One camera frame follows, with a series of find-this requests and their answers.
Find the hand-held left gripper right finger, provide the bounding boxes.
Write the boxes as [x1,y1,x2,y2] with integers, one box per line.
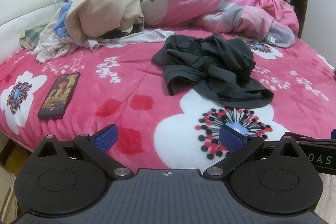
[203,125,301,180]

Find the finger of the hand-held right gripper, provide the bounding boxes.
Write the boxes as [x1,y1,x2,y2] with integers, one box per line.
[285,132,336,147]

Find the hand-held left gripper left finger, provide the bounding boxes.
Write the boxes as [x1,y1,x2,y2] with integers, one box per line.
[37,124,134,180]

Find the dark grey pants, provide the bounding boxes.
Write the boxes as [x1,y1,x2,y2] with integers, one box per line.
[152,33,275,109]

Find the pink floral blanket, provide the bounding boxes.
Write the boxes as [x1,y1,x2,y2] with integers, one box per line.
[0,27,336,177]

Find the black smartphone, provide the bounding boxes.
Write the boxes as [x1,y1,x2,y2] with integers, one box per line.
[37,72,81,119]

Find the black garment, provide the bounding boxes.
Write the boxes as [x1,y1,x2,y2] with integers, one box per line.
[101,22,145,39]

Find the blue white patterned cloth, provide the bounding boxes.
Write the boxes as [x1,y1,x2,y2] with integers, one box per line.
[35,0,79,63]

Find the beige garment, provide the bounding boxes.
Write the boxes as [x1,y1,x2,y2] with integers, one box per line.
[65,0,145,42]

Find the plaid pillow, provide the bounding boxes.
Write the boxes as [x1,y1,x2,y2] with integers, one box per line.
[20,25,49,50]

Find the pink white quilt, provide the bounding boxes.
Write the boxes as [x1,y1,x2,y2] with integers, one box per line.
[140,0,300,48]

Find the pink white headboard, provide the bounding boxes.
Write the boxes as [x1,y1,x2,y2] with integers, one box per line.
[0,0,84,51]

